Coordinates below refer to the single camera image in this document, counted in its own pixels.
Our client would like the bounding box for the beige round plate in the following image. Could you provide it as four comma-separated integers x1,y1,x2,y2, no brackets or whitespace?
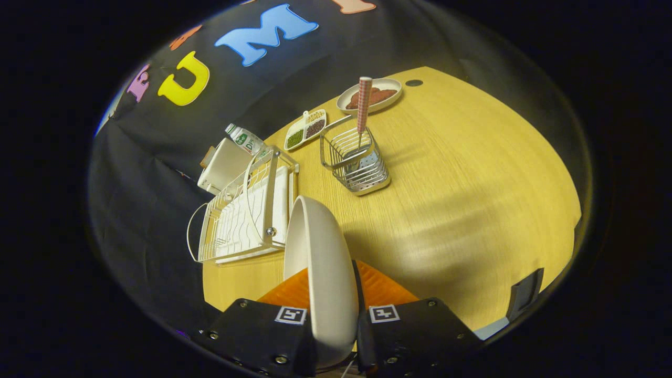
283,195,360,369

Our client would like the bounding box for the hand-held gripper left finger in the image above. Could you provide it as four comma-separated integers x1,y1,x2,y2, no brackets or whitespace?
197,267,318,378

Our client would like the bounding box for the white bottle with green label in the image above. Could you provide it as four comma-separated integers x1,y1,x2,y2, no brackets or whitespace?
225,123,271,156

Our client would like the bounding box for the white toaster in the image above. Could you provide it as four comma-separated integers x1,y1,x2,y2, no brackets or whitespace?
197,138,253,196

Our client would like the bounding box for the white plate with meat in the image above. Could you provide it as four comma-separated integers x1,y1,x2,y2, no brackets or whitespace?
336,78,403,115

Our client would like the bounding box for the spoon with red checkered handle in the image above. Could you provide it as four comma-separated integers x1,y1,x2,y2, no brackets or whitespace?
355,77,373,158

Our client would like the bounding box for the dark rectangular panel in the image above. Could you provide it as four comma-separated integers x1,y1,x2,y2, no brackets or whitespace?
506,268,544,322

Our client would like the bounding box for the white wire dish rack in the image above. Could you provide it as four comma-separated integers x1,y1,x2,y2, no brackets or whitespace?
186,145,300,264

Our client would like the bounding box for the black backdrop cloth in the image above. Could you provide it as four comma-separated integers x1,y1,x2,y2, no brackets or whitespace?
88,0,526,337

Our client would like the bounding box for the silver wire basket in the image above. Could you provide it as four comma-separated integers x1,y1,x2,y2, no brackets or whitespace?
320,114,391,196

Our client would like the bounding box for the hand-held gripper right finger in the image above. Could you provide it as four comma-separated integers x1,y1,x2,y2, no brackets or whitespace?
352,259,481,376

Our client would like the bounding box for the white divided condiment dish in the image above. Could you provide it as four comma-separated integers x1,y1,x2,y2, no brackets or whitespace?
283,109,328,152

